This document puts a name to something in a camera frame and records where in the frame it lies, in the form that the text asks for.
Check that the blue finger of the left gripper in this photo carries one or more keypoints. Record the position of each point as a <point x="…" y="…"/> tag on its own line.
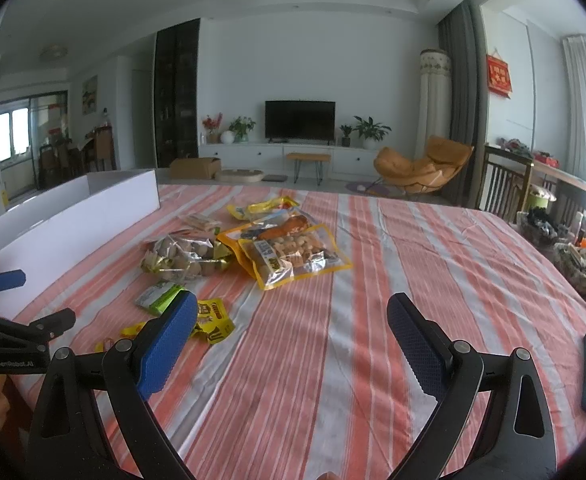
<point x="52" y="326"/>
<point x="12" y="279"/>

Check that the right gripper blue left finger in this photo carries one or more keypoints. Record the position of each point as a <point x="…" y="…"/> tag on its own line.
<point x="68" y="439"/>

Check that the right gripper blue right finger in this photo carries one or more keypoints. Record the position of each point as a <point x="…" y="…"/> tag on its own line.
<point x="515" y="439"/>

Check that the green snack packet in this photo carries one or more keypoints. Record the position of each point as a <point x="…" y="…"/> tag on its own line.
<point x="158" y="297"/>

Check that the yellow black snack packet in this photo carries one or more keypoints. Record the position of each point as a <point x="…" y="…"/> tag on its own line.
<point x="213" y="324"/>

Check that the long biscuit packet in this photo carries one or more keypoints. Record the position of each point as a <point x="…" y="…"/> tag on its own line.
<point x="200" y="222"/>

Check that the yellow-edged clear nut bag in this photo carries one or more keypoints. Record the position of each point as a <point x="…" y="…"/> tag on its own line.
<point x="285" y="259"/>

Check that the yellow crinkled snack bag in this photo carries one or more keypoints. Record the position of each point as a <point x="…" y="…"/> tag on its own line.
<point x="255" y="211"/>

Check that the orange sausage snack pouch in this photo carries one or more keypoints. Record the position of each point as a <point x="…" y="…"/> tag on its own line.
<point x="279" y="224"/>

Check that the white cardboard storage box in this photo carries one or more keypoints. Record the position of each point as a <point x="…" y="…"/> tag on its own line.
<point x="51" y="233"/>

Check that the brown cardboard box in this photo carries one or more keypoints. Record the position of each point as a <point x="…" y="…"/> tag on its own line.
<point x="200" y="168"/>

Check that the red striped tablecloth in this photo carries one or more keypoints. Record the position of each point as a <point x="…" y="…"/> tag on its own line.
<point x="312" y="380"/>

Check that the dark wooden chair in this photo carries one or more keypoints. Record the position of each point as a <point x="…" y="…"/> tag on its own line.
<point x="504" y="183"/>

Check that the red flower vase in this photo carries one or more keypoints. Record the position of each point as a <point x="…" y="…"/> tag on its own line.
<point x="211" y="125"/>

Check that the green leafy plant left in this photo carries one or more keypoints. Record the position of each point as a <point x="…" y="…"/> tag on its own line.
<point x="241" y="127"/>

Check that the orange lounge chair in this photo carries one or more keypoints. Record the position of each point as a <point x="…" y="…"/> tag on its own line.
<point x="443" y="159"/>

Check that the black tall display cabinet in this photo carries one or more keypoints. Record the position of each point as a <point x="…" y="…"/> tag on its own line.
<point x="176" y="58"/>

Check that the small wooden bench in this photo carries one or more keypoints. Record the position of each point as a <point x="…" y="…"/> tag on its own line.
<point x="317" y="159"/>

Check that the white tv cabinet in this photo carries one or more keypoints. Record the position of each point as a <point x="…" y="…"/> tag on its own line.
<point x="273" y="158"/>

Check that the black flat television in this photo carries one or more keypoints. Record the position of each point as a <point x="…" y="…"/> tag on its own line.
<point x="300" y="120"/>

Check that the green potted plant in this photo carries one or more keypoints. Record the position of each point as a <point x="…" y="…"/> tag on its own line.
<point x="372" y="133"/>

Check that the small dark potted plant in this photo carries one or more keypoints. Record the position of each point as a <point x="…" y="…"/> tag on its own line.
<point x="346" y="131"/>

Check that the grey curtain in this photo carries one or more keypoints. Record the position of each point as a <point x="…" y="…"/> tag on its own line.
<point x="461" y="34"/>

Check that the red wall hanging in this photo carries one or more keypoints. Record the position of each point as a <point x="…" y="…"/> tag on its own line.
<point x="498" y="75"/>

